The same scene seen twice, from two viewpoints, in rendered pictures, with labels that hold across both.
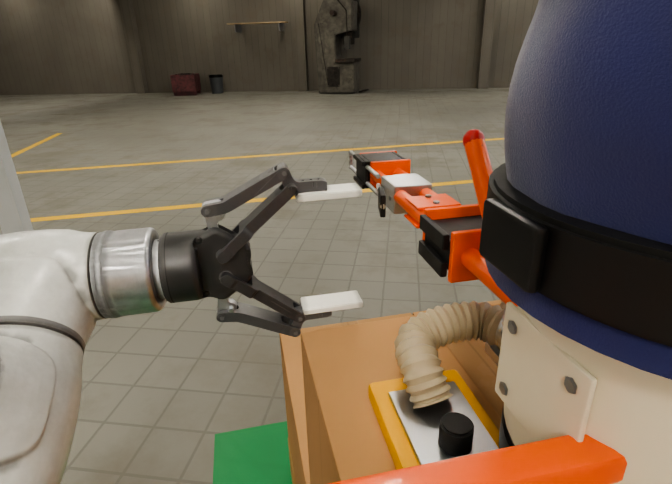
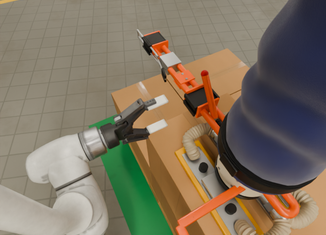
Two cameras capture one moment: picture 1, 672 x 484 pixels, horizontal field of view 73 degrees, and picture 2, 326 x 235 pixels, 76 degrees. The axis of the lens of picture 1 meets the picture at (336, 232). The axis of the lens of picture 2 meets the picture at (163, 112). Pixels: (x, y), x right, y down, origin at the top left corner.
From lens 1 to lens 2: 0.38 m
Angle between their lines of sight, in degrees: 35
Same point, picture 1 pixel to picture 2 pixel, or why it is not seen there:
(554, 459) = (233, 193)
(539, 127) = (238, 151)
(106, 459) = not seen: hidden behind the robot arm
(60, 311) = (84, 170)
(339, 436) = (170, 169)
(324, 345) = (154, 135)
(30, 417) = (99, 204)
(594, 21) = (254, 148)
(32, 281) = (72, 165)
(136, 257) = (99, 144)
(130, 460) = not seen: hidden behind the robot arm
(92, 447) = (39, 142)
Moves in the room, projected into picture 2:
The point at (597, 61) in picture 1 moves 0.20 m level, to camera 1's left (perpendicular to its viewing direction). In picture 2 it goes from (254, 155) to (148, 187)
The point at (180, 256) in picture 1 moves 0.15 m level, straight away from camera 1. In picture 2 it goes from (112, 139) to (89, 106)
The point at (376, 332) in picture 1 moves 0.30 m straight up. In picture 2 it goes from (169, 125) to (172, 67)
